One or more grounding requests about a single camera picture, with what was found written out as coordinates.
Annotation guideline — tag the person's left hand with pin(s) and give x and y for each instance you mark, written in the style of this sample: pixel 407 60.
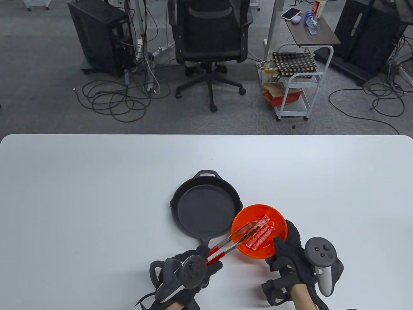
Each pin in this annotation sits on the person's left hand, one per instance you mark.
pixel 171 268

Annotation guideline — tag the person's right hand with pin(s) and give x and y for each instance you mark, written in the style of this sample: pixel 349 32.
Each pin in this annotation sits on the person's right hand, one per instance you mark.
pixel 290 255

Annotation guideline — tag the red white crab stick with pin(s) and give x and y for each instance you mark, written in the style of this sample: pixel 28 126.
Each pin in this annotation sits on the red white crab stick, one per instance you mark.
pixel 258 238
pixel 266 236
pixel 264 221

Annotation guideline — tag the orange plastic bowl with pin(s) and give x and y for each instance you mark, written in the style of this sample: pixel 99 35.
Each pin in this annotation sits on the orange plastic bowl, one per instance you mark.
pixel 277 219

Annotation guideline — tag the person's right forearm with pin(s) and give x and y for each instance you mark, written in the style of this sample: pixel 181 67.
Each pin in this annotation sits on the person's right forearm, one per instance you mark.
pixel 303 298

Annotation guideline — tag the person's left forearm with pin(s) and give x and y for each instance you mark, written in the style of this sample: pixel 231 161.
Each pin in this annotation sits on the person's left forearm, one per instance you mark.
pixel 176 306

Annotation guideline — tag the grey left hand controller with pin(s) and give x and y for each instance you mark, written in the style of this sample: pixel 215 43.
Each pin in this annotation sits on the grey left hand controller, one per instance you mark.
pixel 193 271

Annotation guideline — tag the grey hand controller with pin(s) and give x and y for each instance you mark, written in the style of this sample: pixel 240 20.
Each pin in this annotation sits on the grey hand controller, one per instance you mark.
pixel 321 252
pixel 193 271

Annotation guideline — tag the grey right hand controller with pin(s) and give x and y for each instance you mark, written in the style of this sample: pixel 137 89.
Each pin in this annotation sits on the grey right hand controller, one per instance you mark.
pixel 321 252

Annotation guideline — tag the black cast iron skillet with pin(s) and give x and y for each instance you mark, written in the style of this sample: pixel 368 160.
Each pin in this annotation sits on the black cast iron skillet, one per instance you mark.
pixel 206 210

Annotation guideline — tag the white rolling cart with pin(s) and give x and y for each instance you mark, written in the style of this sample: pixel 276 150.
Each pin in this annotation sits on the white rolling cart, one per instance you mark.
pixel 292 113

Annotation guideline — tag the red cardboard box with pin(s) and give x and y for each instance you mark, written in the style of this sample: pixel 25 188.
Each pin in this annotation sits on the red cardboard box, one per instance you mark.
pixel 284 97

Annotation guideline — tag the yellow white plastic bag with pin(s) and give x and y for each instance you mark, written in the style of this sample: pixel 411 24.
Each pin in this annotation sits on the yellow white plastic bag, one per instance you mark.
pixel 267 72

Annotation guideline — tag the black white checkered bag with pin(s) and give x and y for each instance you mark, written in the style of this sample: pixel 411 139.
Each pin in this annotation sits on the black white checkered bag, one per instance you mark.
pixel 293 63

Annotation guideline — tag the white desk foot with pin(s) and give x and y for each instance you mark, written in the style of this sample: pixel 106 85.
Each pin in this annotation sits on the white desk foot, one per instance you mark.
pixel 163 51

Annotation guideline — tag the brown top side table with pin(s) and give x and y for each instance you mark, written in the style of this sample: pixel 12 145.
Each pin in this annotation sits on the brown top side table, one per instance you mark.
pixel 317 37

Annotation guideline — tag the white power strip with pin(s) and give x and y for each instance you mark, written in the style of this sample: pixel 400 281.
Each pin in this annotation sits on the white power strip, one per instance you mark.
pixel 139 50

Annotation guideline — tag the clear plastic water bottle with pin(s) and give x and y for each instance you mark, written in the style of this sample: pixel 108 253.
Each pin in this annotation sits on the clear plastic water bottle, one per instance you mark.
pixel 312 23

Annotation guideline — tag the black mesh office chair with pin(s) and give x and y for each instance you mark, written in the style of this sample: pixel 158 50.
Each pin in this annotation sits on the black mesh office chair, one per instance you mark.
pixel 209 35

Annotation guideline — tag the purple earbud case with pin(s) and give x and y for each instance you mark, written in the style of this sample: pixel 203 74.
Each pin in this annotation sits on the purple earbud case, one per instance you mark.
pixel 296 19

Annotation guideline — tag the black equipment rack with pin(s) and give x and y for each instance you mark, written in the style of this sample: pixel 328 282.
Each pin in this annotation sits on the black equipment rack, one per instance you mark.
pixel 367 32

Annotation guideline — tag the white smartphone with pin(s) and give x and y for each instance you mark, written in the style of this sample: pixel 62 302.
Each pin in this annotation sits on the white smartphone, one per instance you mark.
pixel 290 13

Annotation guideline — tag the black computer tower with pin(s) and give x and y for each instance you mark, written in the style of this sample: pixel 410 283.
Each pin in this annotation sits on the black computer tower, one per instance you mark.
pixel 96 35

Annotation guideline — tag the red white paper cup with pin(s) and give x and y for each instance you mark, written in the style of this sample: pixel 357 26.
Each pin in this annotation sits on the red white paper cup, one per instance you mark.
pixel 319 8

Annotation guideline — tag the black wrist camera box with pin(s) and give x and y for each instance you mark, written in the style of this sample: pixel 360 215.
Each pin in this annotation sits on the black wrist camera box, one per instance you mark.
pixel 138 307

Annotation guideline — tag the aluminium frame post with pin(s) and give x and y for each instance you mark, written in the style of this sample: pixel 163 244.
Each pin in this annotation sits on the aluminium frame post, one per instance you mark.
pixel 272 29

